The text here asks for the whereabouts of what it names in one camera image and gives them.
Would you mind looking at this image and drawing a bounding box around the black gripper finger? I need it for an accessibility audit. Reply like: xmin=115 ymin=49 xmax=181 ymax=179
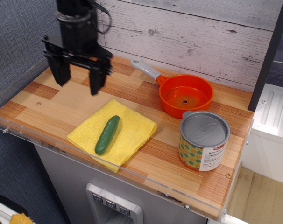
xmin=89 ymin=67 xmax=108 ymax=95
xmin=47 ymin=56 xmax=71 ymax=86

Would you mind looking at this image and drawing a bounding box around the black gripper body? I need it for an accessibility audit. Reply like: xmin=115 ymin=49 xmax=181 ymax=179
xmin=42 ymin=14 xmax=112 ymax=74

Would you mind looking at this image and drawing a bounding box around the green toy pickle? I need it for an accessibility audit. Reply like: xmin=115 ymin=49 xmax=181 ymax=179
xmin=95 ymin=115 xmax=120 ymax=155

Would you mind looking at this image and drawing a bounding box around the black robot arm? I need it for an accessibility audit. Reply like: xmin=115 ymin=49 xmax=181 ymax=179
xmin=42 ymin=0 xmax=113 ymax=95

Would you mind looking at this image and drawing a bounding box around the yellow folded towel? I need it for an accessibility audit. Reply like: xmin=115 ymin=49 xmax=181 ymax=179
xmin=67 ymin=99 xmax=157 ymax=173

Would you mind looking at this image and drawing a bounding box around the clear acrylic front guard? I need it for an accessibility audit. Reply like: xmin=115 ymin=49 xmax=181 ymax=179
xmin=0 ymin=117 xmax=227 ymax=224

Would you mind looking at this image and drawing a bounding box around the grey toy fridge cabinet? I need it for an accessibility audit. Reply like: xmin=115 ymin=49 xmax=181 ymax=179
xmin=35 ymin=146 xmax=207 ymax=224

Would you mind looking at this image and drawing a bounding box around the patterned can grey lid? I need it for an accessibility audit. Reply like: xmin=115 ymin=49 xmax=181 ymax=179
xmin=178 ymin=111 xmax=231 ymax=172

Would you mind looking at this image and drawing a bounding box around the silver water dispenser panel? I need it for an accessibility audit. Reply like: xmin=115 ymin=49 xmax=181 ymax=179
xmin=86 ymin=183 xmax=144 ymax=224

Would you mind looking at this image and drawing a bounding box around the yellow black object corner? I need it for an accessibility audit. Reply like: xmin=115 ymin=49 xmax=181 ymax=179
xmin=0 ymin=213 xmax=34 ymax=224

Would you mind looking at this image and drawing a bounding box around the white toy sink unit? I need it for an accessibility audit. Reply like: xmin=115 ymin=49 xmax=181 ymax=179
xmin=241 ymin=84 xmax=283 ymax=183

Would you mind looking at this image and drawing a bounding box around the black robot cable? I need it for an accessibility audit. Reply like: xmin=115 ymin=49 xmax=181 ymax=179
xmin=89 ymin=0 xmax=112 ymax=35

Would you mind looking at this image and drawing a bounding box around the orange toy pot grey handle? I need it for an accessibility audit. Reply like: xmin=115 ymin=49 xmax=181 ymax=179
xmin=130 ymin=59 xmax=214 ymax=119

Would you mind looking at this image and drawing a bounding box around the black right shelf post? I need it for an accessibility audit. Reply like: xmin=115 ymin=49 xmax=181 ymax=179
xmin=248 ymin=3 xmax=283 ymax=112

